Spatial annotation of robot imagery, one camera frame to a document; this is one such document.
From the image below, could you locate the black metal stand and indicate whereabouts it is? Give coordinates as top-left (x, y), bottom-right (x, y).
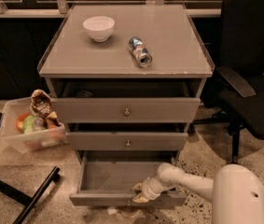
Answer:
top-left (0, 111), bottom-right (62, 224)

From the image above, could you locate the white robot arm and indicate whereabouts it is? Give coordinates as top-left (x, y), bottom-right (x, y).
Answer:
top-left (133, 163), bottom-right (264, 224)

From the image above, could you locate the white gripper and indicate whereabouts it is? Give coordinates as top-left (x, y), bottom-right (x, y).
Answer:
top-left (132, 176), bottom-right (164, 203)

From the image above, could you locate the blue silver soda can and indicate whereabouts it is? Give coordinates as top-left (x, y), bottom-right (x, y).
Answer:
top-left (129, 36), bottom-right (152, 68)

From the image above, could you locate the black office chair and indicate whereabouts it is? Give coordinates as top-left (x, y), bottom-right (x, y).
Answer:
top-left (201, 0), bottom-right (264, 163)

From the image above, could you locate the brown chip bag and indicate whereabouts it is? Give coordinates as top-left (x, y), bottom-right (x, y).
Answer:
top-left (30, 90), bottom-right (61, 127)

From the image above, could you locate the white ceramic bowl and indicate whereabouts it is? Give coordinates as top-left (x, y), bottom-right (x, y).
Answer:
top-left (83, 16), bottom-right (115, 42)

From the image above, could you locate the grey top drawer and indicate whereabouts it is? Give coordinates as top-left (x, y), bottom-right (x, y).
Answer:
top-left (51, 97), bottom-right (200, 123)

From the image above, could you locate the green apple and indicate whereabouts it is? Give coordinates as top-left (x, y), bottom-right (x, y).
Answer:
top-left (22, 115), bottom-right (35, 133)

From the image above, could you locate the grey drawer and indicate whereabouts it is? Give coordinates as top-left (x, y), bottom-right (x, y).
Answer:
top-left (70, 151), bottom-right (186, 208)
top-left (67, 123), bottom-right (188, 151)
top-left (51, 97), bottom-right (200, 123)

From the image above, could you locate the orange fruit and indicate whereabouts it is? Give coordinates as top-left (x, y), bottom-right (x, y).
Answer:
top-left (16, 113), bottom-right (29, 132)

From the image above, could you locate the grey drawer cabinet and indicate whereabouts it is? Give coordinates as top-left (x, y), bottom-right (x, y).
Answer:
top-left (36, 4), bottom-right (215, 165)

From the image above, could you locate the clear plastic bin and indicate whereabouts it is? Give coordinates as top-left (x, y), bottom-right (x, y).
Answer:
top-left (0, 98), bottom-right (67, 153)

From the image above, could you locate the grey middle drawer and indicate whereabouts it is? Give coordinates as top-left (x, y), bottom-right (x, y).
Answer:
top-left (67, 123), bottom-right (188, 151)

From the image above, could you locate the grey bottom drawer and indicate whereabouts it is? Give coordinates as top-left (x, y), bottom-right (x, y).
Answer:
top-left (70, 151), bottom-right (186, 208)

